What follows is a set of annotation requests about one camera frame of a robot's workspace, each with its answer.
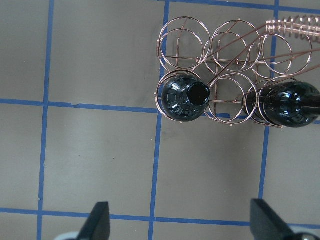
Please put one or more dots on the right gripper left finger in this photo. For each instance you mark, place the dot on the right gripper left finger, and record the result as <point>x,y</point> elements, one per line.
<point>97,226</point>

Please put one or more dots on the copper wire wine basket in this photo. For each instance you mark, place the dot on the copper wire wine basket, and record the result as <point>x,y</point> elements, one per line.
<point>238,58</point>

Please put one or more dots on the dark wine bottle in basket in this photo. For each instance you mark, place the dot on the dark wine bottle in basket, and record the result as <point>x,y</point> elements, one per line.
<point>185,98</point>

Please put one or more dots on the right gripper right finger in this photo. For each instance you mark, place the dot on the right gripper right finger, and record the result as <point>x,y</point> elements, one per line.
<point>265,223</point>

